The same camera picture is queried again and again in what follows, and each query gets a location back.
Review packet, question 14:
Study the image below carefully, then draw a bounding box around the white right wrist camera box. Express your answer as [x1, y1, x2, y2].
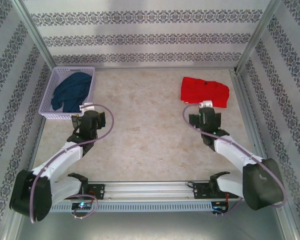
[198, 99, 214, 110]

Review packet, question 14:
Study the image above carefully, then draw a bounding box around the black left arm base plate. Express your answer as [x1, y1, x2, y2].
[59, 183, 106, 201]

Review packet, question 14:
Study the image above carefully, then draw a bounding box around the aluminium side rail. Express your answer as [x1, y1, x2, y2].
[228, 69, 275, 181]

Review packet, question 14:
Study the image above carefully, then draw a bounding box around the red t-shirt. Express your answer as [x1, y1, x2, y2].
[179, 76, 231, 109]

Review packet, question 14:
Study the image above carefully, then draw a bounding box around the aluminium frame post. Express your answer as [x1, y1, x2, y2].
[235, 0, 283, 73]
[12, 0, 60, 73]

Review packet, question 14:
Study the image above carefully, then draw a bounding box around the lavender plastic basket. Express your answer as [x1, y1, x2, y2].
[38, 66, 97, 121]

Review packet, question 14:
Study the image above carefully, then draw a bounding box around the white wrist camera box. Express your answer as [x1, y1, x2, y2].
[78, 102, 96, 116]
[198, 99, 214, 110]

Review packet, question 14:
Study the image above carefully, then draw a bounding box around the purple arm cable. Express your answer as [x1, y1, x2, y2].
[182, 103, 289, 218]
[29, 103, 115, 224]

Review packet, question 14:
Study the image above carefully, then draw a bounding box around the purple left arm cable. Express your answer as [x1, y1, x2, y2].
[29, 103, 115, 224]

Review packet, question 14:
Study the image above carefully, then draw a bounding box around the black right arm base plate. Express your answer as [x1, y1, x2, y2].
[192, 182, 240, 200]

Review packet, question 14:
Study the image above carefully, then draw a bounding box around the striped white bed cover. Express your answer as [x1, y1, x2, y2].
[56, 66, 237, 72]

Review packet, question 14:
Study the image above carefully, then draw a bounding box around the grey slotted cable duct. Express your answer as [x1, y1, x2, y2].
[23, 201, 214, 212]

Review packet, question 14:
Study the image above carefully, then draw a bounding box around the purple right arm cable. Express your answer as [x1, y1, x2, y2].
[182, 103, 289, 218]

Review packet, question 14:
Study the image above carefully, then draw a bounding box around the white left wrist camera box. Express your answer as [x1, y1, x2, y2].
[78, 102, 96, 116]

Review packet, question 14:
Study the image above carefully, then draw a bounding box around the dark blue garment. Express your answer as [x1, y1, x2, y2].
[50, 72, 93, 114]

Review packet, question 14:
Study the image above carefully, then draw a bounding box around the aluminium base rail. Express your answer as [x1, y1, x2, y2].
[13, 181, 283, 201]

